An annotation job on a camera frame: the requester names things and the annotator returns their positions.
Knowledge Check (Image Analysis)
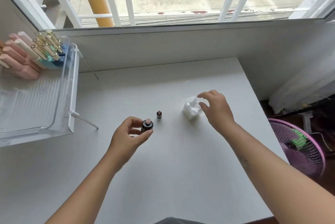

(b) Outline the person's right hand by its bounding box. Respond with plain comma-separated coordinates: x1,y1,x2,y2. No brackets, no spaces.
197,90,235,133

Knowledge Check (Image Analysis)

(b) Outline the person's left hand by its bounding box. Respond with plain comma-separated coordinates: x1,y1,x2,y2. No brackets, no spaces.
109,116,154,167

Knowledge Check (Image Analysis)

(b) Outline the black cosmetic bottle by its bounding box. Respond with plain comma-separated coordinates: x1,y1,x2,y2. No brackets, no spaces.
141,118,154,133

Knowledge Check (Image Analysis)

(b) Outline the person's left forearm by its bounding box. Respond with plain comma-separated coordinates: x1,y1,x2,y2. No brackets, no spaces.
45,153,124,224

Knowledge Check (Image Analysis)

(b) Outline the person's right forearm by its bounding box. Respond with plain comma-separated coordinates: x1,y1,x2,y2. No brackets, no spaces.
218,120,335,224

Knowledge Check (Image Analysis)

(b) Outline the white cotton pad box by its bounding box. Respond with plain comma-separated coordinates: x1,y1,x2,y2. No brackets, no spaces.
182,96,208,120

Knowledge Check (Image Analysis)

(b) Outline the white stand with metal legs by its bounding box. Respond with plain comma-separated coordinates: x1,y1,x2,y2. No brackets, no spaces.
0,44,99,149

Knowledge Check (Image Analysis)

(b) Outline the person's dark grey clothing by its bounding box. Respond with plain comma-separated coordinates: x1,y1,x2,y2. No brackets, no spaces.
154,217,195,224

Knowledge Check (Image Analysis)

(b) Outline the purple electric fan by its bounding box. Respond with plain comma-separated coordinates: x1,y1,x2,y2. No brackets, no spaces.
268,118,326,183

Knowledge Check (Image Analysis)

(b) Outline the white curtain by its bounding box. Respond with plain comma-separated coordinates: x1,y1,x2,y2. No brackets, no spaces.
269,47,335,115

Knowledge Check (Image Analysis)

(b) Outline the blue cosmetic holder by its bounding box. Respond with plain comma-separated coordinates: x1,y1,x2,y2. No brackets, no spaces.
50,44,69,70

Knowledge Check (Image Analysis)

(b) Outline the clear plastic tray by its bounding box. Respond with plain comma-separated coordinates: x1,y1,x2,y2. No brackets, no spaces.
0,36,79,146

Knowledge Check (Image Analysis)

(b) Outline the teal cosmetic holder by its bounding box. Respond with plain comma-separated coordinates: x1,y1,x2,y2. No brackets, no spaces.
39,56,57,71

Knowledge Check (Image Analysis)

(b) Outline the group of gold-capped cosmetic tubes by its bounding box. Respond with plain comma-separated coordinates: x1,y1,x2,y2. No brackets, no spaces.
31,30,64,61

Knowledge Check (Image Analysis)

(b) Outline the group of pink cosmetic tubes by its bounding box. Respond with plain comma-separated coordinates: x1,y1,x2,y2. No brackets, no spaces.
0,31,41,80

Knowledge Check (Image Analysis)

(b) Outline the white cable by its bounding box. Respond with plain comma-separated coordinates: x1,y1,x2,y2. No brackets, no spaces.
311,132,335,152

